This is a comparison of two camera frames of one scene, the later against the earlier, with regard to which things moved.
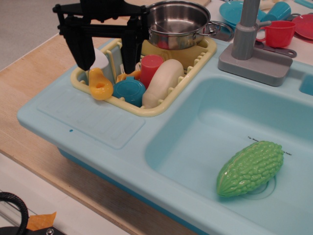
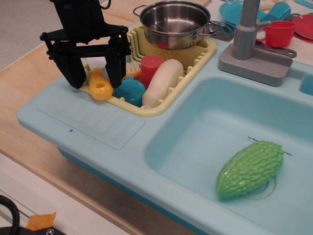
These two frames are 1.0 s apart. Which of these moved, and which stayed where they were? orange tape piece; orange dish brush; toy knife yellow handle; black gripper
Moved: black gripper
Stayed: toy knife yellow handle; orange dish brush; orange tape piece
